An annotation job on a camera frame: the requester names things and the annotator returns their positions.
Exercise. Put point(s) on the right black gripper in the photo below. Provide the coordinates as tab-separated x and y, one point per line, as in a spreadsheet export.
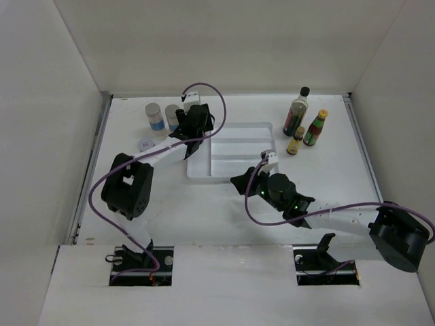
240	180

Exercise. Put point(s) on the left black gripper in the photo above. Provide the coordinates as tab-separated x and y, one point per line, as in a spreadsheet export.
181	116

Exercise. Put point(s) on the blue label jar silver lid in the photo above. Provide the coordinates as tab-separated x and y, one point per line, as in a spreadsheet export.
171	116

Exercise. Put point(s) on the dark spice jar white lid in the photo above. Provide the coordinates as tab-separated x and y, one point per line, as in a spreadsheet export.
145	144

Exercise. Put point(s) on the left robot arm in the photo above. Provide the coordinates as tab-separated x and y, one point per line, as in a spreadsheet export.
127	190

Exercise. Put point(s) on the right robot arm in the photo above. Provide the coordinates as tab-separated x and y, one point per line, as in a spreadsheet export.
362	231

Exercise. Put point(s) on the blue label jar far left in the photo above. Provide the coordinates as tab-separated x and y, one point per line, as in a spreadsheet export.
155	118

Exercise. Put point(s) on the white divided organizer tray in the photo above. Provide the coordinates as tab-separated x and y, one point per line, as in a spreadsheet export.
231	152

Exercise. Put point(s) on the small yellow label bottle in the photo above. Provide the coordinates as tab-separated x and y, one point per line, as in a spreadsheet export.
296	141

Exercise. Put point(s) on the dark soy sauce bottle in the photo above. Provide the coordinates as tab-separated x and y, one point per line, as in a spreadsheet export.
296	113

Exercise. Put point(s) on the red sauce bottle yellow cap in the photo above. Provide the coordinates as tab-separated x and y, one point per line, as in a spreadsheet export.
315	128

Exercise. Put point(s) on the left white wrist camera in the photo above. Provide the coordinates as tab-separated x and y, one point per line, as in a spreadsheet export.
189	99

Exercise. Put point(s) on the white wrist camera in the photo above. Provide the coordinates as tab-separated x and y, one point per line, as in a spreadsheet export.
269	161
189	99

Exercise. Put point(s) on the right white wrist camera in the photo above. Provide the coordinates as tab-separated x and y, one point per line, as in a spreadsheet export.
269	161

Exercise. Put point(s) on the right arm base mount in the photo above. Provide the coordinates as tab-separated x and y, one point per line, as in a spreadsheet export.
318	268

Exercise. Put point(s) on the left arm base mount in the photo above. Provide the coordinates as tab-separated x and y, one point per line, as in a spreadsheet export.
133	269

